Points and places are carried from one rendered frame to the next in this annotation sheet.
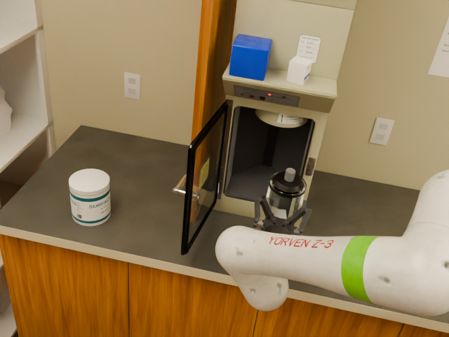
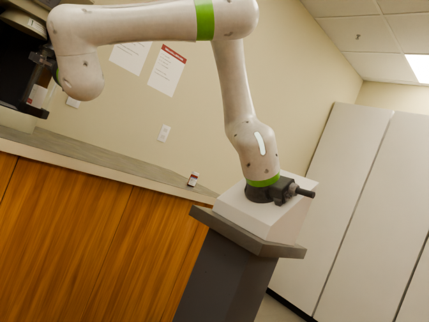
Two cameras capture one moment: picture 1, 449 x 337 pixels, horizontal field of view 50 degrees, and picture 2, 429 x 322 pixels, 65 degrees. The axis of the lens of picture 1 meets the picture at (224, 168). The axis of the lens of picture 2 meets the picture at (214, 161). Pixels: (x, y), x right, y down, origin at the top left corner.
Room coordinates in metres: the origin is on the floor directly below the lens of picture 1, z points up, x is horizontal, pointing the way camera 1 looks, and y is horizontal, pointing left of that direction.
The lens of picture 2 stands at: (-0.06, 0.32, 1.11)
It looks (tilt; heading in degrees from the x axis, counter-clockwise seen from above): 0 degrees down; 308
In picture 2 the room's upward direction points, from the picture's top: 22 degrees clockwise
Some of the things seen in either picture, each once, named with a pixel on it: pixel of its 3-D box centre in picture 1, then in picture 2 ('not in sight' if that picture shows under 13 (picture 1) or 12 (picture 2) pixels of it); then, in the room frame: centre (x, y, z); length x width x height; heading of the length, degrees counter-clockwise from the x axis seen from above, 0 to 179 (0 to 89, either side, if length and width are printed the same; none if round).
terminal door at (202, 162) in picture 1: (204, 178); not in sight; (1.21, 0.06, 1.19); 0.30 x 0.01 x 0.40; 165
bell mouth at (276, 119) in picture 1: (282, 107); (25, 22); (1.45, -0.17, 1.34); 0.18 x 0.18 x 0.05
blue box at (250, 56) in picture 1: (250, 57); not in sight; (1.31, -0.03, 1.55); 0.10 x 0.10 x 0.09; 83
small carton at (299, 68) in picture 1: (298, 70); not in sight; (1.29, -0.17, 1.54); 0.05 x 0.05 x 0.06; 66
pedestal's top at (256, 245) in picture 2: not in sight; (248, 232); (0.52, -0.76, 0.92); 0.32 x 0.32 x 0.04; 86
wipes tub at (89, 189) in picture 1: (90, 197); not in sight; (1.27, 0.44, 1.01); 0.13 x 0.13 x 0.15
